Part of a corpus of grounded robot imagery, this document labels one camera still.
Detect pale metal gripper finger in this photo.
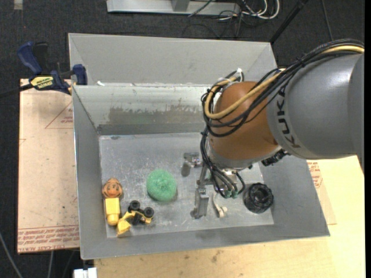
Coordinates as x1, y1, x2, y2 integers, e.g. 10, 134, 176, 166
191, 186, 210, 220
181, 152, 202, 177

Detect white curved plastic piece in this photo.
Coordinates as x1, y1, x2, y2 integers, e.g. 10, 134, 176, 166
212, 192, 228, 218

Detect green round sponge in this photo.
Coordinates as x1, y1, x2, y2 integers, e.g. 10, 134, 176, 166
146, 168, 178, 202

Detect grey metal bin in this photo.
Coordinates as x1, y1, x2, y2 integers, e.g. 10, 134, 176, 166
68, 32, 331, 261

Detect yellow toy vehicle, black wheels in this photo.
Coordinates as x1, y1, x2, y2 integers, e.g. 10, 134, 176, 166
116, 200, 155, 237

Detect yellow toy figure, brown head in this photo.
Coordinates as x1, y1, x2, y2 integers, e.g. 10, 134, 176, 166
101, 177, 124, 227

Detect brown cardboard board, red print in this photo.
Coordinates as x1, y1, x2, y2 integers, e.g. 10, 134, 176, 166
17, 78, 337, 254

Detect black ribbed plastic ring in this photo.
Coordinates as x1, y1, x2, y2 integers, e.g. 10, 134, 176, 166
242, 182, 275, 214

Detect black cylinder on white bracket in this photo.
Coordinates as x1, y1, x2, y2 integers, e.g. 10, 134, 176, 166
261, 151, 289, 167

